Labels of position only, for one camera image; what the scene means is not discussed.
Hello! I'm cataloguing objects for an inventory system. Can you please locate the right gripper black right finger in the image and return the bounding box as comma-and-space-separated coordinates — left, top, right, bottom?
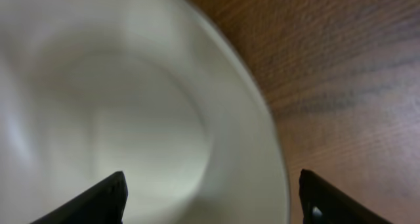
299, 169, 390, 224

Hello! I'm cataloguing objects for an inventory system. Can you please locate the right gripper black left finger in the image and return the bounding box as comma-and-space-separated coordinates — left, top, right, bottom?
32, 171, 128, 224

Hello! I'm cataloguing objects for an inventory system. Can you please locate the cream bowl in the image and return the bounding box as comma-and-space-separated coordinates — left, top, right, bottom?
1, 0, 290, 223

